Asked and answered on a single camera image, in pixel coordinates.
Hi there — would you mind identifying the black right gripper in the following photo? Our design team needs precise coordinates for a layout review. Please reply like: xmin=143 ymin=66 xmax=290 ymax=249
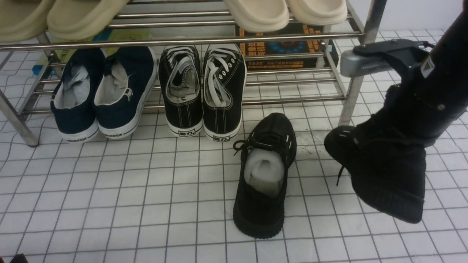
xmin=384 ymin=7 xmax=468 ymax=146

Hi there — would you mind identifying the beige slipper far left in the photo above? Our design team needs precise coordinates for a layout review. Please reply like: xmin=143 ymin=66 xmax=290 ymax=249
xmin=0 ymin=0 xmax=55 ymax=43

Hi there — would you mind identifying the black laced sneaker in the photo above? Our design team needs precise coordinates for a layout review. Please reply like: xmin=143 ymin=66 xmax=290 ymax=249
xmin=158 ymin=46 xmax=203 ymax=138
xmin=202 ymin=44 xmax=247 ymax=142

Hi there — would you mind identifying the black knit sneaker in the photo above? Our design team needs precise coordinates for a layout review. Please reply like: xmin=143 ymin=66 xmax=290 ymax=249
xmin=324 ymin=84 xmax=426 ymax=224
xmin=233 ymin=112 xmax=297 ymax=239

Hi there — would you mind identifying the dark object bottom left corner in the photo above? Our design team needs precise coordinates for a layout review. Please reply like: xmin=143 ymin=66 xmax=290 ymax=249
xmin=10 ymin=254 xmax=28 ymax=263

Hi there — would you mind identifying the black laced sneaker right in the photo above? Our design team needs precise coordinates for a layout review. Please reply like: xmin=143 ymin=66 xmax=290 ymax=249
xmin=202 ymin=44 xmax=247 ymax=142

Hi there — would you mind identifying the grey black wrist camera mount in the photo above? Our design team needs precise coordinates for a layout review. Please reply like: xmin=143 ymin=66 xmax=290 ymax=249
xmin=340 ymin=39 xmax=435 ymax=78

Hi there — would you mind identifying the black laced sneaker left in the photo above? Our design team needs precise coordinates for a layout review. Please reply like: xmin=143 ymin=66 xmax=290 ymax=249
xmin=158 ymin=46 xmax=203 ymax=138

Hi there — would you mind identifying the cream slipper far right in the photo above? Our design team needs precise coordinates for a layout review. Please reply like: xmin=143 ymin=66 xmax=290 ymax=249
xmin=286 ymin=0 xmax=348 ymax=26

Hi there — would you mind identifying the silver metal shoe rack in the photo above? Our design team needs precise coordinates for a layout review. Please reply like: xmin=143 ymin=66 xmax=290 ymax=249
xmin=1 ymin=0 xmax=387 ymax=148

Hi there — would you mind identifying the black orange box behind rack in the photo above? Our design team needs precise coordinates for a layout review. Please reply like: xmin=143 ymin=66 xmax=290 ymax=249
xmin=235 ymin=22 xmax=330 ymax=72

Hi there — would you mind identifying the beige slipper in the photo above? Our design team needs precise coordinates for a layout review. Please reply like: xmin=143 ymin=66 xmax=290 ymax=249
xmin=46 ymin=0 xmax=128 ymax=41
xmin=0 ymin=0 xmax=55 ymax=43

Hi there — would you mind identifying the navy canvas shoe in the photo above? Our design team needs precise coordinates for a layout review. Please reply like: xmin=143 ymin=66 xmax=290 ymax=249
xmin=50 ymin=48 xmax=106 ymax=143
xmin=93 ymin=46 xmax=157 ymax=139

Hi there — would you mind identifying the navy canvas shoe far left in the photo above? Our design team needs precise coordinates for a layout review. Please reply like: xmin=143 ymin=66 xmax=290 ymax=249
xmin=50 ymin=48 xmax=106 ymax=143

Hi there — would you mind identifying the cream slipper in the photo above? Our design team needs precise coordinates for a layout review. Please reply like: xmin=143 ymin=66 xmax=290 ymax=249
xmin=286 ymin=0 xmax=348 ymax=26
xmin=224 ymin=0 xmax=290 ymax=32

